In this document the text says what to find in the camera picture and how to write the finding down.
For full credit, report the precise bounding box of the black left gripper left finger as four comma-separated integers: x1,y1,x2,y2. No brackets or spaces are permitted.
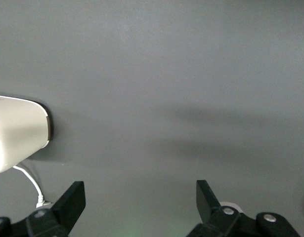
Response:
0,181,86,237

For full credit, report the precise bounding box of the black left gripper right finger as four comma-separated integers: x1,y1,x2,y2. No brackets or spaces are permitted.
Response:
186,180,301,237

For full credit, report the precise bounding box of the cream white toaster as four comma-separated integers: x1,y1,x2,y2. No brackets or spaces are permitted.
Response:
0,94,54,176

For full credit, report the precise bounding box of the white toaster power cable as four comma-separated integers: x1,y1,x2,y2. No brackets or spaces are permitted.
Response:
12,164,54,209

